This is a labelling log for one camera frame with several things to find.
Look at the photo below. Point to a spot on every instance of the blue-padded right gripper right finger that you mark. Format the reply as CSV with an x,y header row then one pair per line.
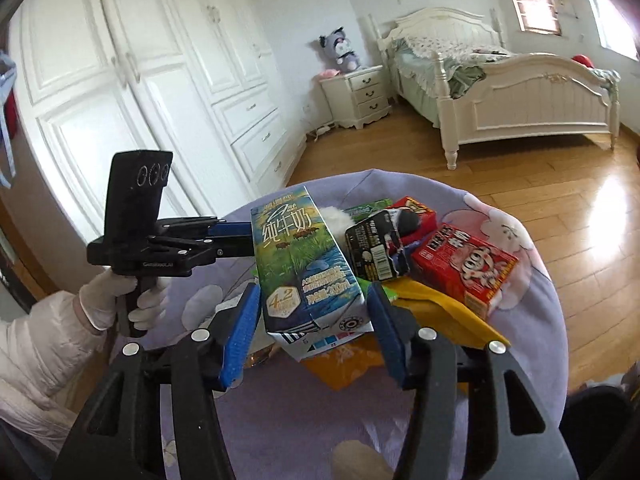
x,y
394,328

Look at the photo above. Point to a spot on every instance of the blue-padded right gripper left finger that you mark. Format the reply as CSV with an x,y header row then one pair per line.
x,y
236,328

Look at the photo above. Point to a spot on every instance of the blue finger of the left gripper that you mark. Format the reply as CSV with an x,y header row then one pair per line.
x,y
224,228

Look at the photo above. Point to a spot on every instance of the green milk carton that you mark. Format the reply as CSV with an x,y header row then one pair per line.
x,y
311,300

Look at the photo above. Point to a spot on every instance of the white-sleeved left forearm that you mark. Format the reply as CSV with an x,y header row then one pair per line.
x,y
40,354

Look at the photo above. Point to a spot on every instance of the white-gloved left hand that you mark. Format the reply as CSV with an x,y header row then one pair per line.
x,y
98,301

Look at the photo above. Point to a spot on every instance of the black snack packet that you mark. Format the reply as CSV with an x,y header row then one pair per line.
x,y
375,249

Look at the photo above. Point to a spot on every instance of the orange plastic wrapper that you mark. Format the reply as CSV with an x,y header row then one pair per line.
x,y
341,366

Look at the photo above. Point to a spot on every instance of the yellow mailer bag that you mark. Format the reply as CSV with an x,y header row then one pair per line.
x,y
447,316

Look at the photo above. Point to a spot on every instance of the white crumpled tissue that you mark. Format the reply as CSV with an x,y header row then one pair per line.
x,y
338,221

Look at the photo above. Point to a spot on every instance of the green gum pack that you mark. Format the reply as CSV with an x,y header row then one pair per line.
x,y
363,211

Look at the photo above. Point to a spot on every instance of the red candy box rear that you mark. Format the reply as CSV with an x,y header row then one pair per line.
x,y
412,220

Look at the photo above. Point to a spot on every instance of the red candy box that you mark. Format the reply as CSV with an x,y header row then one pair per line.
x,y
463,267
412,220

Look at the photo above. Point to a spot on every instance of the red candy box front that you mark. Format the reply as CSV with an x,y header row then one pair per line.
x,y
463,267

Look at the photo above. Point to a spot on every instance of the white nightstand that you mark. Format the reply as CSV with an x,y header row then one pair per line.
x,y
357,99

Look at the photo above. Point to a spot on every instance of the white wardrobe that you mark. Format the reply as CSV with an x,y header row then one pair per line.
x,y
193,77

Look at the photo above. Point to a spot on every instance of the grey plush toy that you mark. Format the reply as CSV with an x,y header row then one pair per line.
x,y
337,47

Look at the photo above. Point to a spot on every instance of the white wooden bed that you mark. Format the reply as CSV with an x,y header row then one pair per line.
x,y
482,94

